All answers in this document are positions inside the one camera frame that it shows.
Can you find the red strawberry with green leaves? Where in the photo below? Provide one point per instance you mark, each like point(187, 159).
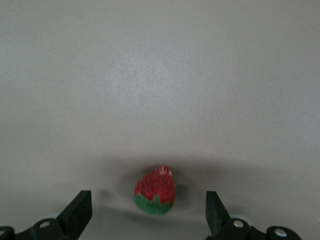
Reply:
point(155, 187)

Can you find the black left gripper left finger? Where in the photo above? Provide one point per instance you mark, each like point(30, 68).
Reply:
point(75, 215)

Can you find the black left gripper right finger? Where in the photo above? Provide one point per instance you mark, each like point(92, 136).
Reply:
point(216, 212)

